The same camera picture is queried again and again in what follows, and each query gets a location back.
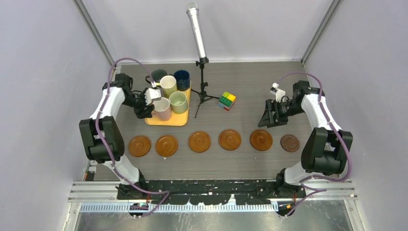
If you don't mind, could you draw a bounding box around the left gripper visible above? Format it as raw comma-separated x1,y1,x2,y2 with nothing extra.
123,90,155,119

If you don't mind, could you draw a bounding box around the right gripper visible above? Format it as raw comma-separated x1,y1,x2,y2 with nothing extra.
258,99,305,128

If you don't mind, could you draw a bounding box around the pink white cup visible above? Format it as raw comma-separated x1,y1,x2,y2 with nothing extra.
153,98,172,121

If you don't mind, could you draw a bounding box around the dark brown coaster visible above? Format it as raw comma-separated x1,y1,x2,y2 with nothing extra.
280,134,300,152

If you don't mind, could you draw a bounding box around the light green mug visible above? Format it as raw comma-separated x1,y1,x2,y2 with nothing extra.
169,91,188,114

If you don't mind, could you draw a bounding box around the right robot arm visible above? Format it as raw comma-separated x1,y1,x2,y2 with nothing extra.
258,80,353,198

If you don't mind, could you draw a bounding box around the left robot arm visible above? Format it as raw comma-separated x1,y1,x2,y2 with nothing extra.
79,73,154,199

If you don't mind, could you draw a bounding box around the cream yellow cup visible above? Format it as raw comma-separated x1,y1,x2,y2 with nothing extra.
159,76,177,98

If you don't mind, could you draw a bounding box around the navy blue cup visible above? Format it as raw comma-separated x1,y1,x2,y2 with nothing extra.
173,70,191,91

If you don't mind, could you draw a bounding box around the dark green mug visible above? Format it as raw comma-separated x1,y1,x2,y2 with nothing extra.
145,69,168,83

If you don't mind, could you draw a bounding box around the yellow tray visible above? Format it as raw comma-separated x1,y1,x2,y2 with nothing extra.
144,88,191,126

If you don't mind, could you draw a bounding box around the colourful block cube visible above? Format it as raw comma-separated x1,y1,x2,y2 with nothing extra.
218,91,236,111

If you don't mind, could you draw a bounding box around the black microphone tripod stand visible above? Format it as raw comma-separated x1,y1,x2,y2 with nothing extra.
191,57,220,118

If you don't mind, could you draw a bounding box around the silver microphone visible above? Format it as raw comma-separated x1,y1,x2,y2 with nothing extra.
186,1,208,64

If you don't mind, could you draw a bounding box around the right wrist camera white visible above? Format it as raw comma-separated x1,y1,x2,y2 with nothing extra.
270,83,286,102

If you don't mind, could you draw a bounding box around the aluminium frame rail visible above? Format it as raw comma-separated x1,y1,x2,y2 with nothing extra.
68,180,357,215

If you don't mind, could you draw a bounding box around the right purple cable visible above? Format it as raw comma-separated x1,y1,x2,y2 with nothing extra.
276,72,353,218

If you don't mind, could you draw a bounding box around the purple cable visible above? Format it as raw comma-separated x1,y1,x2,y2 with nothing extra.
276,72,353,218
95,57,170,218

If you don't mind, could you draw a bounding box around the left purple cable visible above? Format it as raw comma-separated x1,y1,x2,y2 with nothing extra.
95,57,170,218

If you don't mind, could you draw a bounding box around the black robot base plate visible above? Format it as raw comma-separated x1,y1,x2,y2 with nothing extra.
116,179,306,206

